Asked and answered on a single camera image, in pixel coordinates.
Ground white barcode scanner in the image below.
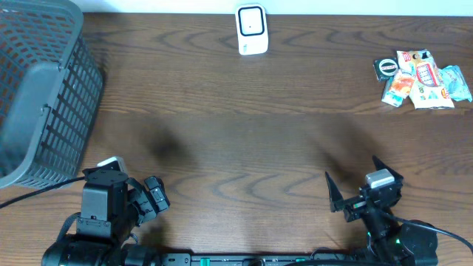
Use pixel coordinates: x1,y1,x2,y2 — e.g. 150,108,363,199
235,4,269,55

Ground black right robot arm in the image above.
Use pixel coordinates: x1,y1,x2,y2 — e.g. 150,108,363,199
325,156,439,265

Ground grey plastic mesh basket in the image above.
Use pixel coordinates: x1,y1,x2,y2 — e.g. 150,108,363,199
1,0,104,188

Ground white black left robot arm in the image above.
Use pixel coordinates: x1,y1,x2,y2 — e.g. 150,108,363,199
41,163,170,266

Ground black healing ointment box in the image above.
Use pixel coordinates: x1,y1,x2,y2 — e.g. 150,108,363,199
373,57,399,82

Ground teal white Kleenex tissue pack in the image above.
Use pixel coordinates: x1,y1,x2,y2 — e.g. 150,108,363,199
381,78,404,107

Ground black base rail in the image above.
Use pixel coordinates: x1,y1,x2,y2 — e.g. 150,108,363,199
160,253,355,266

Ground cream wipes pack blue edges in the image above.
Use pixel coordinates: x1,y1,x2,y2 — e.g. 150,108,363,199
397,50,454,109

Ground green soft wipes pack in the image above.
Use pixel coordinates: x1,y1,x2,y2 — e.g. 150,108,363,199
440,65,472,102

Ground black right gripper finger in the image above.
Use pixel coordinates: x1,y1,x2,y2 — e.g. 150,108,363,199
372,155,404,180
325,171,344,213

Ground orange tissue pack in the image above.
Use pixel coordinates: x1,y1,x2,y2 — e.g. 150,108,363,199
388,70,415,99

